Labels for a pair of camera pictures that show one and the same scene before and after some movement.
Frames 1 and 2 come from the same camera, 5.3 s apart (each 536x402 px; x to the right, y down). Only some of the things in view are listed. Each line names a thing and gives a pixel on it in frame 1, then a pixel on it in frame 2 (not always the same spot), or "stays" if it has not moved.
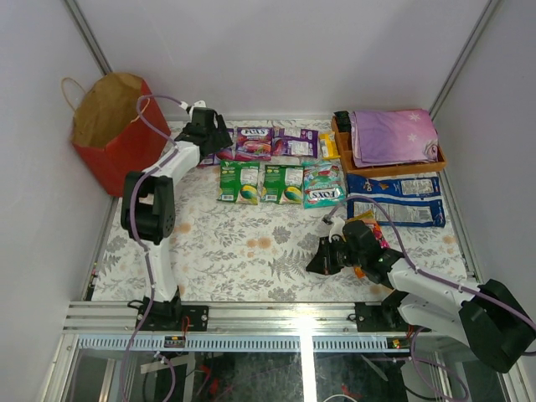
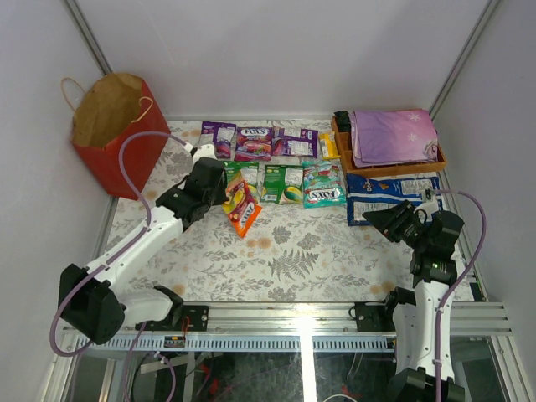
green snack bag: (239, 182) stays
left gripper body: (219, 136) to (213, 180)
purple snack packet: (294, 141) stays
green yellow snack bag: (283, 184) stays
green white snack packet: (323, 183) stays
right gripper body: (342, 256) to (414, 234)
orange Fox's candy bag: (367, 217) to (239, 205)
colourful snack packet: (254, 143) stays
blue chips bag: (415, 201) stays
